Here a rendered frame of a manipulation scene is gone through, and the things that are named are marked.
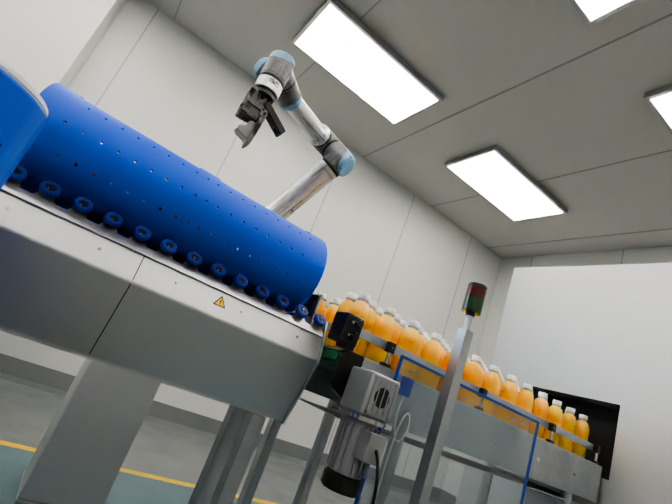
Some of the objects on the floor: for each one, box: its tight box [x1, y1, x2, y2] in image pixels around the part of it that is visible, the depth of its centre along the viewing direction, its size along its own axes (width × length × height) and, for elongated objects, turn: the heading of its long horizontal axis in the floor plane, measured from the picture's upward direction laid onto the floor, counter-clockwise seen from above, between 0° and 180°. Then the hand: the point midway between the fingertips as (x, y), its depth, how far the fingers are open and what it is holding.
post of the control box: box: [236, 418, 282, 504], centre depth 168 cm, size 4×4×100 cm
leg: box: [188, 405, 247, 504], centre depth 132 cm, size 6×6×63 cm
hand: (246, 146), depth 140 cm, fingers closed
